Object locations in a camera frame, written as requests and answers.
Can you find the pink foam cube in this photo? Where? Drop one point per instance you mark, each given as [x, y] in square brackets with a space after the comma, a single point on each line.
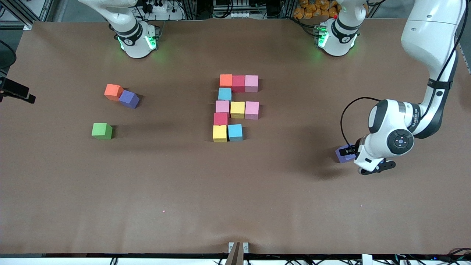
[222, 106]
[251, 82]
[252, 109]

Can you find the cyan foam cube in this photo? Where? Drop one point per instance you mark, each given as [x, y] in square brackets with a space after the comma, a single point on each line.
[235, 132]
[225, 94]

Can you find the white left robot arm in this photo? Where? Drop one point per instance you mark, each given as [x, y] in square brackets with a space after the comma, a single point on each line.
[430, 33]

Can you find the white power strip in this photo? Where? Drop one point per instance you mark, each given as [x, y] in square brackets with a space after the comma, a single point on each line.
[165, 14]

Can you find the pile of orange toy fruit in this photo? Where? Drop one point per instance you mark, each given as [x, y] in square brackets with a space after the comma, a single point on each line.
[309, 11]

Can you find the aluminium frame profile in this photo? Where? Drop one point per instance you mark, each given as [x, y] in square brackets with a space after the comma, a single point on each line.
[22, 14]

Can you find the purple foam cube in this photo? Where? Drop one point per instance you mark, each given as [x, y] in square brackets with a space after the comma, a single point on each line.
[128, 98]
[344, 158]

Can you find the silver metal bracket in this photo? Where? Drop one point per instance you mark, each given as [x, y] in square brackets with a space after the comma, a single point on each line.
[245, 247]

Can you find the brown table mat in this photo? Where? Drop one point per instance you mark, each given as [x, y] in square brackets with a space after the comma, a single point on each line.
[235, 184]

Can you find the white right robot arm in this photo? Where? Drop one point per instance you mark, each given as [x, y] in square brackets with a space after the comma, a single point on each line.
[138, 48]

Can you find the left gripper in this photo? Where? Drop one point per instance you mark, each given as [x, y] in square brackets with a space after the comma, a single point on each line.
[354, 150]

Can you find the orange foam cube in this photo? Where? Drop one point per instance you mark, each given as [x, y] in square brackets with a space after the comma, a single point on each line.
[226, 81]
[112, 91]

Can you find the metal equipment rack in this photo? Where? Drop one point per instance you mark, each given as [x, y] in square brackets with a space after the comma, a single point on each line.
[235, 11]

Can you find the green foam cube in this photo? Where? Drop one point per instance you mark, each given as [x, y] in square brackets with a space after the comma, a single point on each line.
[101, 130]

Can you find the brown wooden post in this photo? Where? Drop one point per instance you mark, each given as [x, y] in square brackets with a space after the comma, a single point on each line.
[234, 257]

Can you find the yellow foam cube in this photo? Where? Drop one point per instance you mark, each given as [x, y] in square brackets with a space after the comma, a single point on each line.
[237, 109]
[219, 133]

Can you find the red foam cube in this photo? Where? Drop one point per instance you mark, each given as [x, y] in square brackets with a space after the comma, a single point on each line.
[220, 119]
[238, 82]

